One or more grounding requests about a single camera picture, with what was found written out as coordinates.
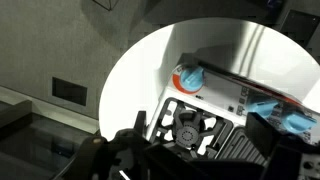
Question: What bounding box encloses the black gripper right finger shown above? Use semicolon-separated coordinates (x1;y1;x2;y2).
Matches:
245;112;320;180

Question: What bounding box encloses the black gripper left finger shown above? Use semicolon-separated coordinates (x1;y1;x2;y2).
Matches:
53;110;158;180

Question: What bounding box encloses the blue stove knob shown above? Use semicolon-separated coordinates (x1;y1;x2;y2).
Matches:
248;99;279;118
282;111;318;134

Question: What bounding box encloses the grey toy stove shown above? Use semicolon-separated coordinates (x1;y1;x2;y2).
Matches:
146;49;320;168

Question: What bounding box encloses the black ribbed griddle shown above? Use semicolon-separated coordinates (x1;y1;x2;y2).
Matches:
218;126;268;166

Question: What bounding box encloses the dark low shelf unit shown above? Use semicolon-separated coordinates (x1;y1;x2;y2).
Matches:
0;99;101;180

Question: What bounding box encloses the black burner grate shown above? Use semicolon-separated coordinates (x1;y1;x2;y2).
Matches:
149;96;234;160

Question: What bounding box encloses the blue knob with orange ring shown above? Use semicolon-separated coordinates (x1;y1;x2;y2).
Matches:
179;65;205;92

